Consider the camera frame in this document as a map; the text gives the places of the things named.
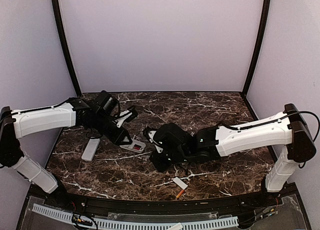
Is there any white remote with buttons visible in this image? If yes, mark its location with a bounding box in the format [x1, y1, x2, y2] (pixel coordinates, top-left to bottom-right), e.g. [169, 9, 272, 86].
[120, 140, 146, 153]

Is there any white remote back side up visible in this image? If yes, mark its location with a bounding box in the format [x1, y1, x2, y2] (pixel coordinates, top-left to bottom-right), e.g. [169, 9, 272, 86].
[81, 138, 101, 161]

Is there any white battery cover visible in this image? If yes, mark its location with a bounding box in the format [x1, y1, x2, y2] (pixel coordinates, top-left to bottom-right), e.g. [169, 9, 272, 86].
[173, 177, 188, 190]
[167, 222, 183, 230]

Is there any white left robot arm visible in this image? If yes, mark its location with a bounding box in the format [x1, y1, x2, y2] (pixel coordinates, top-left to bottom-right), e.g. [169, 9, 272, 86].
[0, 97, 137, 208]

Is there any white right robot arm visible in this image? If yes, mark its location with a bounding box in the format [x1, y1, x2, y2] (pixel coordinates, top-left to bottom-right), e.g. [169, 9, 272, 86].
[143, 103, 317, 207]

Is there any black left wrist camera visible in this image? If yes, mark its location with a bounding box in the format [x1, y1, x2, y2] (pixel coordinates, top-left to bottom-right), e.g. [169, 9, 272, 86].
[114, 105, 138, 128]

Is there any white slotted cable duct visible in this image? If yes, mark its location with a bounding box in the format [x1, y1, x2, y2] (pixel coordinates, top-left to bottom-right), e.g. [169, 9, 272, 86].
[31, 203, 239, 229]

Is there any black left frame post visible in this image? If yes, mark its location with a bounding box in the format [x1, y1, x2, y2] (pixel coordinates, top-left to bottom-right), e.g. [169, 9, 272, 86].
[51, 0, 82, 97]

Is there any black frame post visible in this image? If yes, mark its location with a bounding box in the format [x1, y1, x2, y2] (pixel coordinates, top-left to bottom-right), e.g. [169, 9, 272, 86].
[242, 0, 271, 98]
[51, 0, 82, 97]

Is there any black right frame post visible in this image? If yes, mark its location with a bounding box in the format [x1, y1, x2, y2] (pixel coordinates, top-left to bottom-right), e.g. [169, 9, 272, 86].
[242, 0, 271, 98]

